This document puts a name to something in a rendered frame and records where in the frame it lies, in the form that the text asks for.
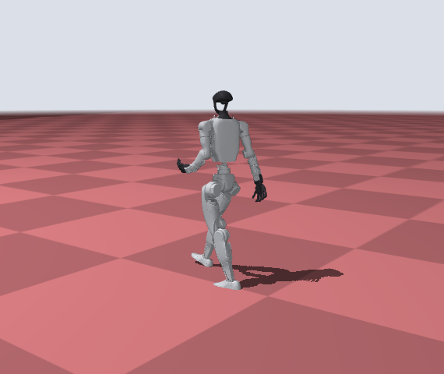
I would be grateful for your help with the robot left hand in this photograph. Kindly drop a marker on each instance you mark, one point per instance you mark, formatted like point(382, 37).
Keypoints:
point(182, 166)

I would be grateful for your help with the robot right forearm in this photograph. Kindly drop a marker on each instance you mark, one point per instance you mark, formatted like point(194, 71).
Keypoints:
point(255, 170)

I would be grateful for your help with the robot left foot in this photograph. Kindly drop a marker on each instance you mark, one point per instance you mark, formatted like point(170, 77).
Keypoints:
point(235, 285)

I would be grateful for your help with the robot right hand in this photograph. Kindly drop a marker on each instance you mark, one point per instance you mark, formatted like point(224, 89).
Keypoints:
point(260, 189)

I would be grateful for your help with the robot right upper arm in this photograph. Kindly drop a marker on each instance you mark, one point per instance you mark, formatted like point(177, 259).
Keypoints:
point(245, 139)

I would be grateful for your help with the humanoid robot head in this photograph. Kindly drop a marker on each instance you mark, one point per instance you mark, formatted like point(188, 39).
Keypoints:
point(222, 97)

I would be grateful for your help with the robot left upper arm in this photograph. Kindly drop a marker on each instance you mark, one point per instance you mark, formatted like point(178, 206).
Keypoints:
point(204, 134)

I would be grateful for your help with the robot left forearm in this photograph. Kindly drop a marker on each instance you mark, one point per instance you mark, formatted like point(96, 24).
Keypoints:
point(197, 163)

